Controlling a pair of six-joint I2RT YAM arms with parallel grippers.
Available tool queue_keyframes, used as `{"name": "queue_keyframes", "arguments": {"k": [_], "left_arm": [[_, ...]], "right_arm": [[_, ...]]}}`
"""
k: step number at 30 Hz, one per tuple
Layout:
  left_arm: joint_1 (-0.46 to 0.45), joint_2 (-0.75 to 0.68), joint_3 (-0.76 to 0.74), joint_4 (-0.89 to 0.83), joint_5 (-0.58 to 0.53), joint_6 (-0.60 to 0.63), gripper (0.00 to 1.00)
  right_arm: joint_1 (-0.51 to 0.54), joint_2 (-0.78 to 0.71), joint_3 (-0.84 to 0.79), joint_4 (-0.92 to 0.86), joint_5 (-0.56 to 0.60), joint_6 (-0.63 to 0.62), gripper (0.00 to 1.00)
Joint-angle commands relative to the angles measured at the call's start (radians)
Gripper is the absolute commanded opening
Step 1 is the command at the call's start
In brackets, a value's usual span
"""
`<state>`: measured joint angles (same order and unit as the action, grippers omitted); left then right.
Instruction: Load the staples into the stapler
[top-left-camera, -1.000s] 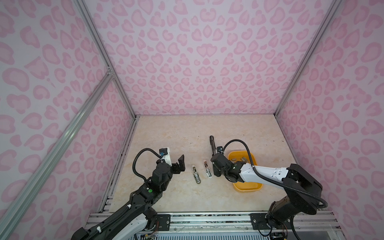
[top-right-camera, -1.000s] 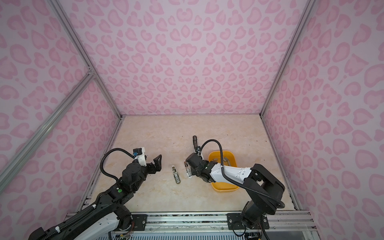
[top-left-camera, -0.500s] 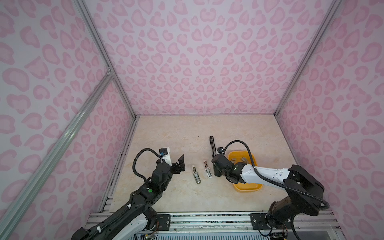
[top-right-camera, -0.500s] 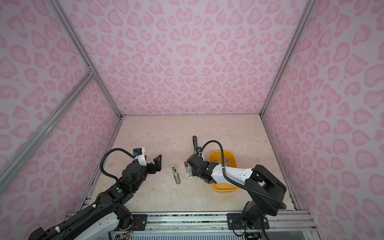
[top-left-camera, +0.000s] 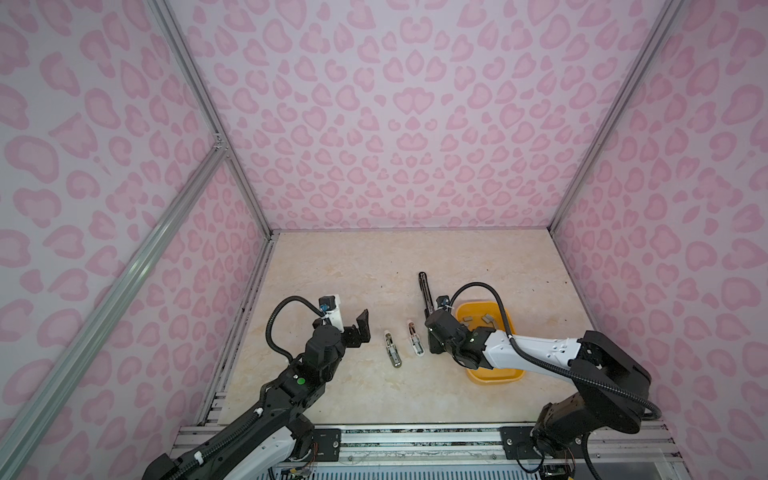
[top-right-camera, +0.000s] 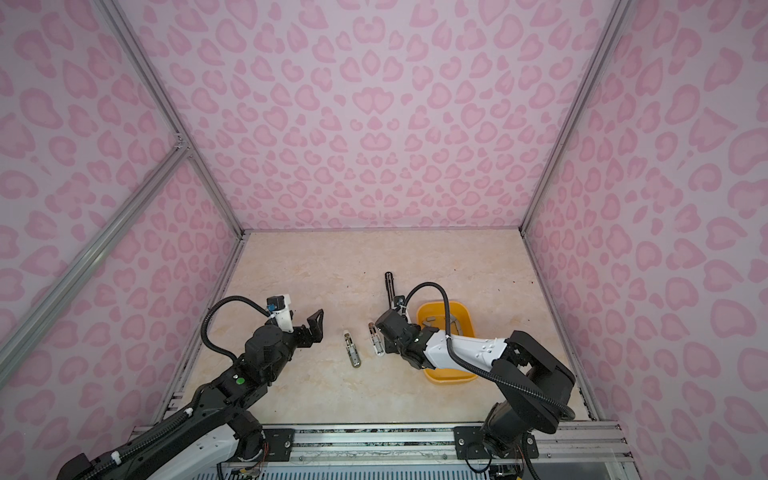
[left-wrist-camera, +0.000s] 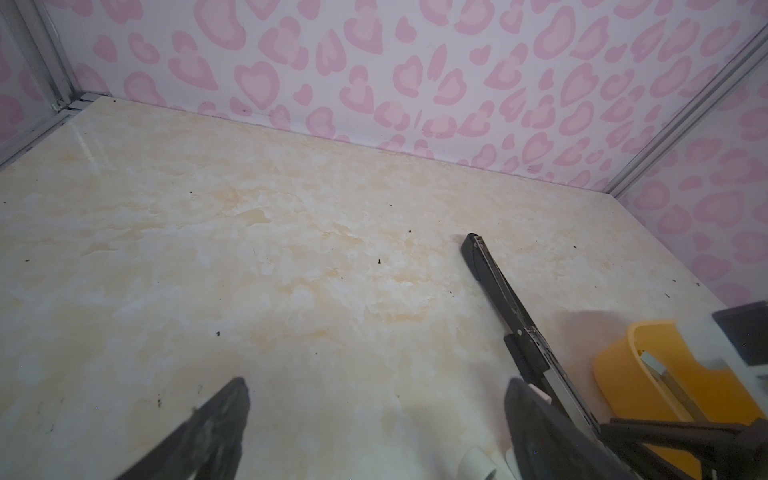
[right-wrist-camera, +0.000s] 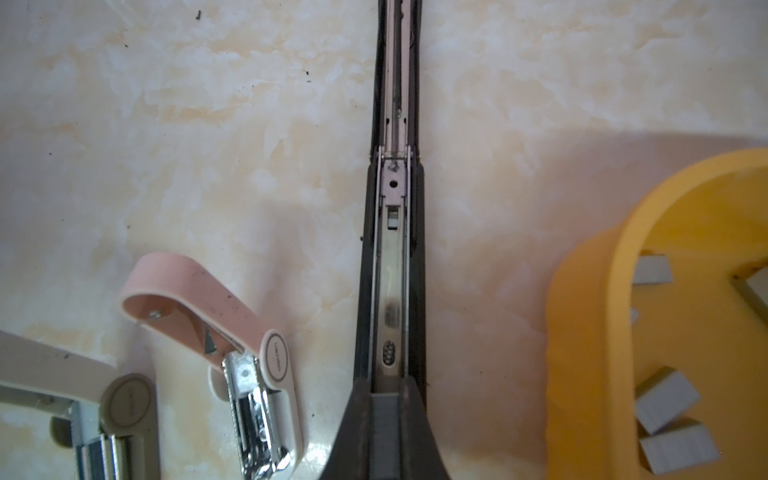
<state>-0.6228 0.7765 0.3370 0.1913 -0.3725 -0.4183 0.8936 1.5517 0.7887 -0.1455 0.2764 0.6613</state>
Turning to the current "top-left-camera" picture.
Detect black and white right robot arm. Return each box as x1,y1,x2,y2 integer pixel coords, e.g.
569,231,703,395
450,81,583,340
425,309,662,456

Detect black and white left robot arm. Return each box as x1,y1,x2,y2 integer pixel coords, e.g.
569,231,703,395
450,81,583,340
143,311,371,479

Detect yellow plastic tray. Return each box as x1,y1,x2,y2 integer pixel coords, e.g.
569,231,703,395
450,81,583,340
455,301,526,385

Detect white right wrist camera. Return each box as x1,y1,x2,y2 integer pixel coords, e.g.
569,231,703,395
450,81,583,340
436,295,452,311

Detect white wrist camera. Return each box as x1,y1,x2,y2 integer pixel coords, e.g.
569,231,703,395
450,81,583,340
318,294,344,331
436,295,452,311

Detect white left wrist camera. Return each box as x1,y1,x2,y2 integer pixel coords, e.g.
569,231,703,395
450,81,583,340
318,294,344,331

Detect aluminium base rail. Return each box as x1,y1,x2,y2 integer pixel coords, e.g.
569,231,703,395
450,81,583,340
161,421,679,480

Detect aluminium frame bar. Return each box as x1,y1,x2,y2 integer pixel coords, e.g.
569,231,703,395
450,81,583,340
1,144,226,470

